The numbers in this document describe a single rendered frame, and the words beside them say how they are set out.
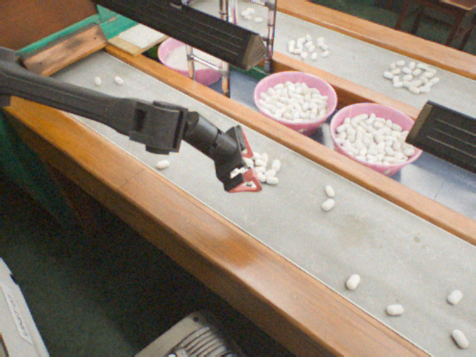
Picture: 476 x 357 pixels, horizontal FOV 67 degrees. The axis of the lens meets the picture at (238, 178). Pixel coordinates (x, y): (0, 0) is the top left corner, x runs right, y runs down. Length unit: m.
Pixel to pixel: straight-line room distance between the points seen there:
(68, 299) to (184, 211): 0.96
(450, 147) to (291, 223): 0.40
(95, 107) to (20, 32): 0.76
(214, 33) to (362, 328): 0.69
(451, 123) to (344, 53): 0.88
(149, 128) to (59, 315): 1.24
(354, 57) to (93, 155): 0.99
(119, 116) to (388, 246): 0.66
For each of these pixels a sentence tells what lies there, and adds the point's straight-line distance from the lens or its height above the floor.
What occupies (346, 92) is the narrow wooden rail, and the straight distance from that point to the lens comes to 1.29.
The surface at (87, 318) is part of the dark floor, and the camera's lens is 1.70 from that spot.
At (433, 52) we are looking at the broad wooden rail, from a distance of 1.59.
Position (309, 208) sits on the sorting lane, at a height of 0.74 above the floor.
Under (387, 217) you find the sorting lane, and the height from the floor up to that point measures 0.74.
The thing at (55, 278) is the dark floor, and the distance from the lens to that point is 1.83.
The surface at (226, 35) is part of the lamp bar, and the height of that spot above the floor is 1.09.
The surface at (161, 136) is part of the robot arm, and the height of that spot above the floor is 1.08.
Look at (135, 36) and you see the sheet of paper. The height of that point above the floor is 0.78.
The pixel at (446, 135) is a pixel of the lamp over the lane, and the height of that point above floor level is 1.08.
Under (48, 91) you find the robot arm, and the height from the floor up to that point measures 1.11.
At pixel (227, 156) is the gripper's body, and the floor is 0.99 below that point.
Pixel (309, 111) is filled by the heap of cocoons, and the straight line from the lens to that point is 1.22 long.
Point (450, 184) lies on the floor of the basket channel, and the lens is 1.23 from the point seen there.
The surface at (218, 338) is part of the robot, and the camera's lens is 0.76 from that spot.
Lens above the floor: 1.50
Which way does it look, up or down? 50 degrees down
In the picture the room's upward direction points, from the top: straight up
